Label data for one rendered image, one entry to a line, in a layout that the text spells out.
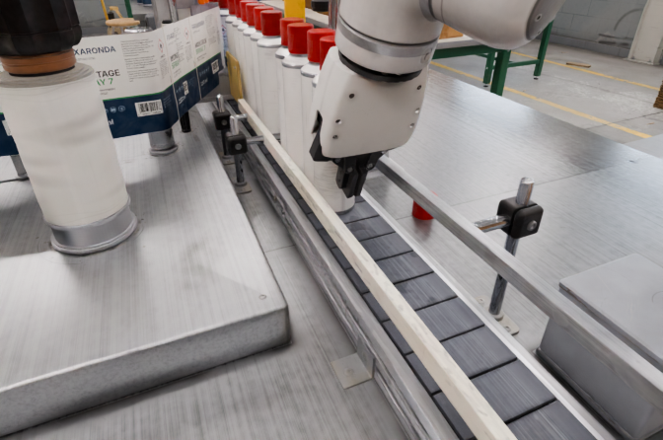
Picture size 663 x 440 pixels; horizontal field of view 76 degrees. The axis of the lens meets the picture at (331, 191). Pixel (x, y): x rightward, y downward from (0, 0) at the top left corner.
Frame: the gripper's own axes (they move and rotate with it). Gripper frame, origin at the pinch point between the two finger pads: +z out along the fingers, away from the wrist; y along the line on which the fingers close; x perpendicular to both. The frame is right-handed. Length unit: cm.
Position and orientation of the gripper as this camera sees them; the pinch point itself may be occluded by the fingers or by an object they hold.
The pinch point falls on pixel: (351, 176)
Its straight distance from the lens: 48.1
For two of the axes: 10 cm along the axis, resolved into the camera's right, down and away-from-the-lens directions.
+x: 3.7, 7.2, -5.8
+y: -9.2, 1.9, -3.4
